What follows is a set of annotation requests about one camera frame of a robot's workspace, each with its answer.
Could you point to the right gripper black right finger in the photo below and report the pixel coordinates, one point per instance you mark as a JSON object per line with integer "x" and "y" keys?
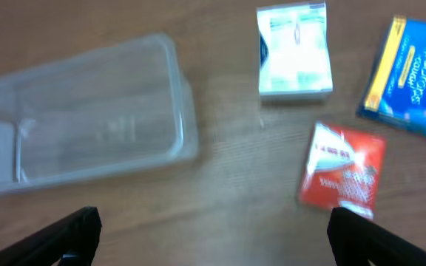
{"x": 356, "y": 241}

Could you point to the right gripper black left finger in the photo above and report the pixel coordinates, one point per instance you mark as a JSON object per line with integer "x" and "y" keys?
{"x": 73, "y": 240}

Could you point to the clear plastic container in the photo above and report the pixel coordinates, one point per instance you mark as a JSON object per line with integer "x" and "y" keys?
{"x": 108, "y": 111}

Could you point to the red medicine box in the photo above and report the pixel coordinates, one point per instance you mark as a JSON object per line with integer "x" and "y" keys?
{"x": 342, "y": 169}

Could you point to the blue cough drops box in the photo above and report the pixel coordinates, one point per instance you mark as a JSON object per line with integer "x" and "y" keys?
{"x": 396, "y": 92}

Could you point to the white medicine box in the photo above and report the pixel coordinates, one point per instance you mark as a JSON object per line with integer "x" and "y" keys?
{"x": 294, "y": 57}

